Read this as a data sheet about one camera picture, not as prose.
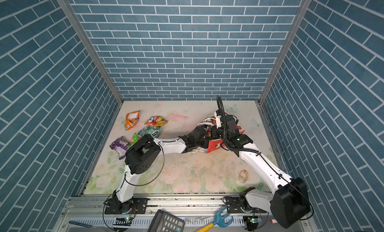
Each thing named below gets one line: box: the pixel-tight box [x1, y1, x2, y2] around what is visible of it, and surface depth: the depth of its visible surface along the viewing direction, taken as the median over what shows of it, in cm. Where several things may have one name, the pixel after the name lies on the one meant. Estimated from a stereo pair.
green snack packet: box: [136, 125, 162, 139], surface depth 100 cm
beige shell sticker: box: [238, 169, 249, 183], surface depth 86 cm
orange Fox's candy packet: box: [144, 115, 169, 127], surface depth 104 cm
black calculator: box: [147, 209, 185, 232], surface depth 69 cm
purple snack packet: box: [109, 136, 130, 160], surface depth 91 cm
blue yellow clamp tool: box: [196, 206, 234, 232], surface depth 70 cm
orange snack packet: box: [124, 110, 141, 131], surface depth 104 cm
